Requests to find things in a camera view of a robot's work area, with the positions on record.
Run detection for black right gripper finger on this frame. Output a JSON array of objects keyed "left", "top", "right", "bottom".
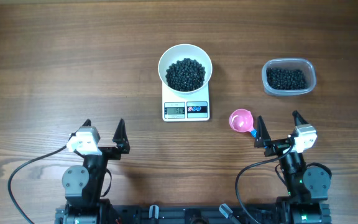
[
  {"left": 254, "top": 116, "right": 271, "bottom": 148},
  {"left": 292, "top": 110, "right": 309, "bottom": 126}
]

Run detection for pink scoop blue handle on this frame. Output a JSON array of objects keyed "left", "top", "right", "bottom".
[{"left": 229, "top": 109, "right": 257, "bottom": 138}]

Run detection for black beans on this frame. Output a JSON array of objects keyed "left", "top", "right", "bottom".
[{"left": 165, "top": 58, "right": 206, "bottom": 92}]

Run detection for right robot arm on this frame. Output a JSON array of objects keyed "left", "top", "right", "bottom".
[{"left": 254, "top": 111, "right": 332, "bottom": 223}]

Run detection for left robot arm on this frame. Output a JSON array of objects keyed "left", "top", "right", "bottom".
[{"left": 54, "top": 119, "right": 130, "bottom": 224}]

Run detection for white digital kitchen scale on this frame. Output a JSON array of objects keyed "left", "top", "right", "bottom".
[{"left": 162, "top": 83, "right": 211, "bottom": 122}]

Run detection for white bowl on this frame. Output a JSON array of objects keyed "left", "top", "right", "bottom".
[{"left": 157, "top": 44, "right": 213, "bottom": 95}]

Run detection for clear plastic container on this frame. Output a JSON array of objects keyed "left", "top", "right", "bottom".
[{"left": 262, "top": 58, "right": 316, "bottom": 96}]

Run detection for black right camera cable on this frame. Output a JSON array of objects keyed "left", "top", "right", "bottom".
[{"left": 234, "top": 144, "right": 295, "bottom": 224}]

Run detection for black camera cable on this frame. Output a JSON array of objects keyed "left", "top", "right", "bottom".
[
  {"left": 7, "top": 144, "right": 68, "bottom": 224},
  {"left": 234, "top": 144, "right": 295, "bottom": 224}
]

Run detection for black left camera cable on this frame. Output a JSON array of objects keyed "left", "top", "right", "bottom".
[{"left": 7, "top": 144, "right": 68, "bottom": 224}]

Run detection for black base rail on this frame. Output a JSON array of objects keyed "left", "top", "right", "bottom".
[{"left": 55, "top": 202, "right": 332, "bottom": 224}]

